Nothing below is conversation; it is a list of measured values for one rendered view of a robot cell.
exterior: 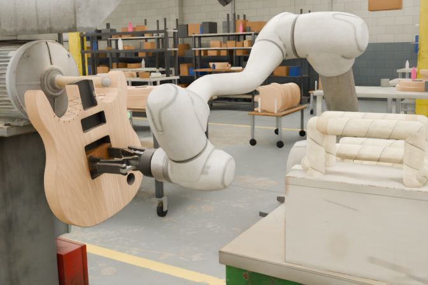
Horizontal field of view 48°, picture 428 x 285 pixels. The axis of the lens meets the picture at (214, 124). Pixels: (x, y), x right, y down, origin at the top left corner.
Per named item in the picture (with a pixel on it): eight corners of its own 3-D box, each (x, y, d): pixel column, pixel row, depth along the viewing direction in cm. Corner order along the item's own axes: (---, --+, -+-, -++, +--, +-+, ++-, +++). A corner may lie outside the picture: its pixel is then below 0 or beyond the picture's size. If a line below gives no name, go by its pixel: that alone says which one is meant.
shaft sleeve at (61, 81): (59, 89, 145) (54, 80, 143) (65, 82, 147) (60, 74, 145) (103, 90, 136) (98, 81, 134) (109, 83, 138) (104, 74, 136)
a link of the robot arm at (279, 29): (246, 35, 144) (287, 34, 137) (267, 3, 155) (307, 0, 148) (257, 70, 152) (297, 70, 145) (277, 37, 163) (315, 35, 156)
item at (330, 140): (317, 166, 95) (317, 119, 94) (321, 163, 98) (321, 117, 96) (333, 167, 94) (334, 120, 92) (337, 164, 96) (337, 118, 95)
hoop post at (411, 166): (401, 186, 80) (403, 132, 79) (403, 182, 83) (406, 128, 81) (422, 189, 79) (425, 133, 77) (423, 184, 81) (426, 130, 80)
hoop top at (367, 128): (304, 135, 87) (304, 117, 86) (309, 132, 90) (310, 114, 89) (424, 143, 77) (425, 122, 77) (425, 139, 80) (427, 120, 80)
